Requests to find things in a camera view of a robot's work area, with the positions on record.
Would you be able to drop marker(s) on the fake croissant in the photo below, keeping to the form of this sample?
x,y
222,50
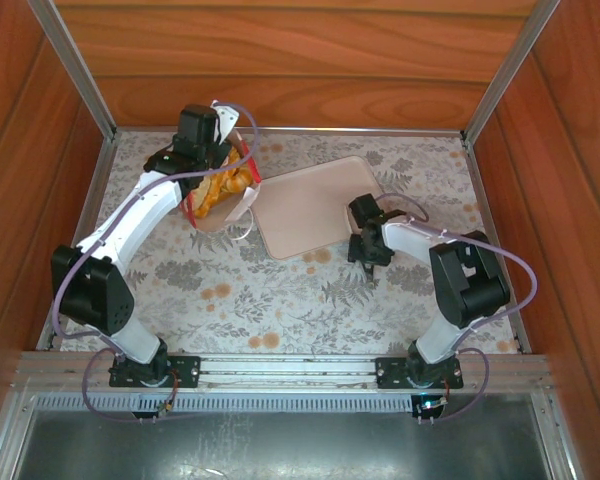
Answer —
x,y
232,157
237,181

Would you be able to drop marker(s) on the braided fake bread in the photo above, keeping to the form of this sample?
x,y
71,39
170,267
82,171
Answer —
x,y
206,199

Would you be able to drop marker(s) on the red printed paper bag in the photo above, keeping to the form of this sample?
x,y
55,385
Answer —
x,y
217,217

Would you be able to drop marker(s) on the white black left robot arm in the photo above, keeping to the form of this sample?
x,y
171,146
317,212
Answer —
x,y
130,225

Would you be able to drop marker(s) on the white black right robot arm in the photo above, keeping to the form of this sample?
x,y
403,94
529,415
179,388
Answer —
x,y
460,280

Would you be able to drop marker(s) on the beige plastic tray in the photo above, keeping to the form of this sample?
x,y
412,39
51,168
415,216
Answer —
x,y
305,210

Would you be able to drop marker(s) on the floral table mat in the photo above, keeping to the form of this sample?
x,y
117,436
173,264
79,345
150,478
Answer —
x,y
290,300

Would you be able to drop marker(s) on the aluminium mounting beam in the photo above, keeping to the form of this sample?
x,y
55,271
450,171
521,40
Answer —
x,y
290,367

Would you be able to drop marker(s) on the small circuit board green light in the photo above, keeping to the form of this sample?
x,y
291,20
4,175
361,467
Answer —
x,y
430,404

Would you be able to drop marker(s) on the grey metal panel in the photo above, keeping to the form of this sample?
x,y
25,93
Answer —
x,y
280,450

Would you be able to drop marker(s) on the aluminium frame rail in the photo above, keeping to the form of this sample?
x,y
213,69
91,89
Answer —
x,y
290,131
476,175

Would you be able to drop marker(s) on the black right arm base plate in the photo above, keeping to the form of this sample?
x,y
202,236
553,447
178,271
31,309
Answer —
x,y
392,372

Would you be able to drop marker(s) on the aluminium frame post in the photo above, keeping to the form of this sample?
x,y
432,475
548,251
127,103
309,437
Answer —
x,y
510,70
75,65

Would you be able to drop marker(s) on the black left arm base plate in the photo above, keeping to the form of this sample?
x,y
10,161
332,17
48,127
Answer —
x,y
185,372

